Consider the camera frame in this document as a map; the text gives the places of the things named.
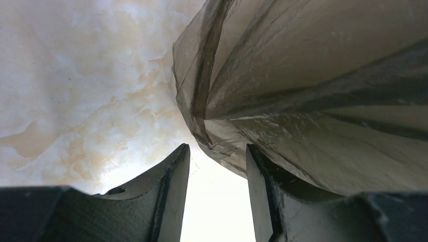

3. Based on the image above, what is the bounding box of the dark translucent trash bag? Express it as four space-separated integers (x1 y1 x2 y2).
173 1 427 195

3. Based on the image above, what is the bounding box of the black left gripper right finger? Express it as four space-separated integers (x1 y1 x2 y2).
246 144 427 241

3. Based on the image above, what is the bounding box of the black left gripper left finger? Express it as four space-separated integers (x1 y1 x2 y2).
1 144 190 241

